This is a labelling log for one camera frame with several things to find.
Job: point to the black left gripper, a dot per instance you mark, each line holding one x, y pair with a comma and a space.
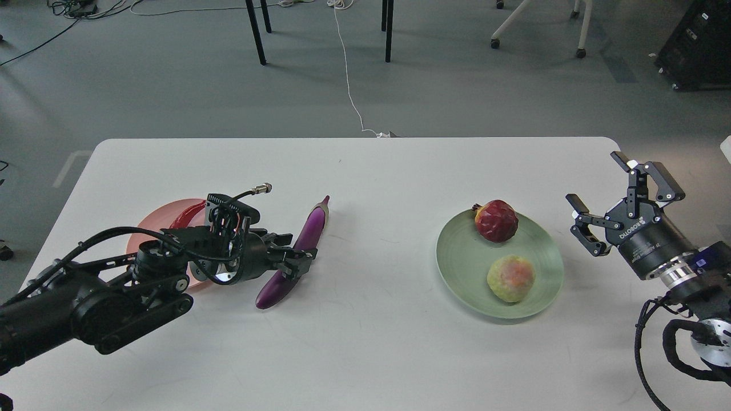
264, 251

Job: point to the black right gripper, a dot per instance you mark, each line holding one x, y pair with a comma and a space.
647, 240

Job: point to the purple eggplant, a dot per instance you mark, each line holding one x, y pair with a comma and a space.
285, 279

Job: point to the red chili pepper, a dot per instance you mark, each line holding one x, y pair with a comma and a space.
187, 210

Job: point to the red pomegranate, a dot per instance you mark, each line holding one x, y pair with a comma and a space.
495, 221

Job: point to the green pink peach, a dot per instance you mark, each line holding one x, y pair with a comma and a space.
510, 278

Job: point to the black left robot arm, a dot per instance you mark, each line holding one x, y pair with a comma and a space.
126, 282

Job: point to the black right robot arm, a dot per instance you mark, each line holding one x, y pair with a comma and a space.
696, 342

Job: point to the pink plate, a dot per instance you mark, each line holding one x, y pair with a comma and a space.
161, 219

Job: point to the green plate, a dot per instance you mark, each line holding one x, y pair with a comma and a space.
464, 259

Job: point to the black equipment case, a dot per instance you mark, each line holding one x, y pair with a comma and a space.
697, 53

